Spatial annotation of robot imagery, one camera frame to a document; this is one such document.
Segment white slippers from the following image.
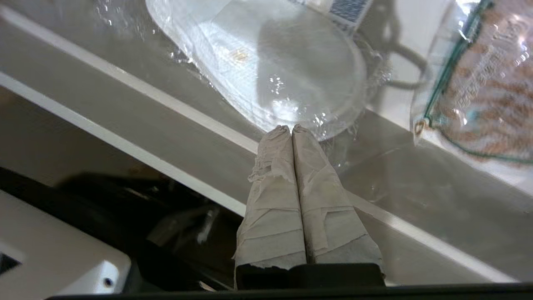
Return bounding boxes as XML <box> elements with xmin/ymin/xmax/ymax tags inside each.
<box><xmin>145</xmin><ymin>0</ymin><xmax>393</xmax><ymax>142</ymax></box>

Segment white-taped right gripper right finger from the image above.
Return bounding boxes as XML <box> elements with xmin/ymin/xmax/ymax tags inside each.
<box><xmin>293</xmin><ymin>124</ymin><xmax>386</xmax><ymax>273</ymax></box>

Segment green snack bag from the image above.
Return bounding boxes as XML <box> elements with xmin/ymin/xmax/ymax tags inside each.
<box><xmin>410</xmin><ymin>0</ymin><xmax>533</xmax><ymax>165</ymax></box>

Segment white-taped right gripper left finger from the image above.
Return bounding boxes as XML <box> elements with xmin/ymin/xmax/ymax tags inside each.
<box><xmin>236</xmin><ymin>125</ymin><xmax>307</xmax><ymax>270</ymax></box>

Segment glossy white drawer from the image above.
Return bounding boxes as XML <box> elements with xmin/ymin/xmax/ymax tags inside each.
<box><xmin>0</xmin><ymin>0</ymin><xmax>533</xmax><ymax>285</ymax></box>

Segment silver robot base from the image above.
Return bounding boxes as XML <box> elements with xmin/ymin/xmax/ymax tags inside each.
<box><xmin>0</xmin><ymin>190</ymin><xmax>132</xmax><ymax>300</ymax></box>

